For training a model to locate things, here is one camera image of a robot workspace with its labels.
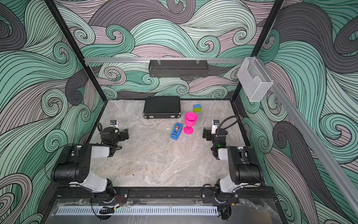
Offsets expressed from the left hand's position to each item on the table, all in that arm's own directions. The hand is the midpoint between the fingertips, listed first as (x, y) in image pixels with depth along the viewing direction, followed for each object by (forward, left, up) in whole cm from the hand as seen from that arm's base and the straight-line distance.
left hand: (120, 128), depth 95 cm
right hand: (0, -63, +1) cm, 63 cm away
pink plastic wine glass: (+2, -49, +8) cm, 49 cm away
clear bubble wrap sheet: (-11, -19, -6) cm, 23 cm away
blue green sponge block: (+24, -56, -5) cm, 61 cm away
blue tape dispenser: (+1, -40, -2) cm, 40 cm away
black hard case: (+22, -28, -2) cm, 36 cm away
